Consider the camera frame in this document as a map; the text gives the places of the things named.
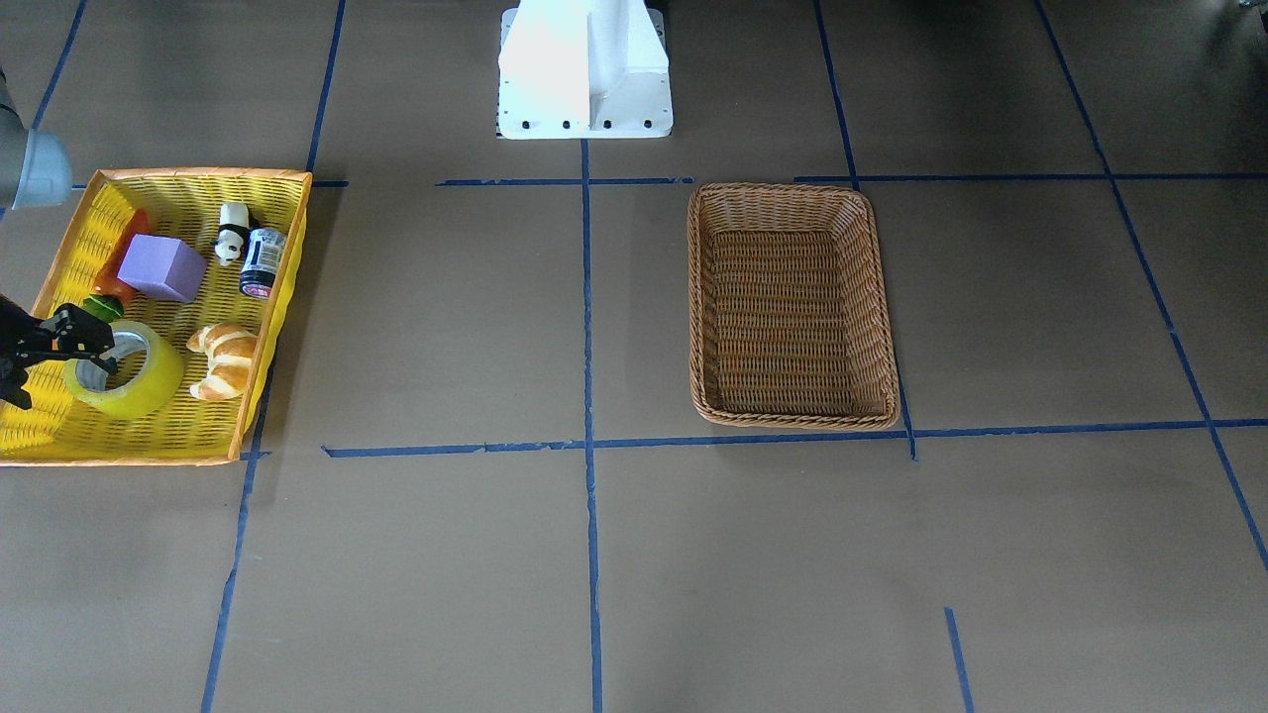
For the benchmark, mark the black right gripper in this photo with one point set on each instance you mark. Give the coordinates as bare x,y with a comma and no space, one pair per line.
65,335

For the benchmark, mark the yellow tape roll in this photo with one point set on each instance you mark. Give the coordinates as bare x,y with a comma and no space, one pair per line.
152,384

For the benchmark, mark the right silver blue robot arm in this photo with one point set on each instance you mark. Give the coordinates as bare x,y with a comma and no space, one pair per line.
35,173

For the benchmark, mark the yellow plastic woven basket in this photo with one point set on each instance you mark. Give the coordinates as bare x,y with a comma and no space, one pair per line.
181,203

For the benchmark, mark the brown wicker basket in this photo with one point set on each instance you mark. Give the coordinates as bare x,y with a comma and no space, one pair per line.
788,320

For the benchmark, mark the toy carrot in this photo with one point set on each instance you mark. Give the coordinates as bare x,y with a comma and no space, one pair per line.
110,295

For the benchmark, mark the purple foam cube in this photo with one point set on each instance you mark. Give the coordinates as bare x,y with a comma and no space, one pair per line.
164,269

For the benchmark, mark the toy croissant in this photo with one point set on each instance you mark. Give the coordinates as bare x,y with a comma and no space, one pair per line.
229,350

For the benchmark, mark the small dark labelled can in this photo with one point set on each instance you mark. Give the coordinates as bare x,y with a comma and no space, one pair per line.
261,262

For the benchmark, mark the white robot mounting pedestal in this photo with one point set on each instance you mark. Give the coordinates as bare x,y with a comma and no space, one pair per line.
584,70

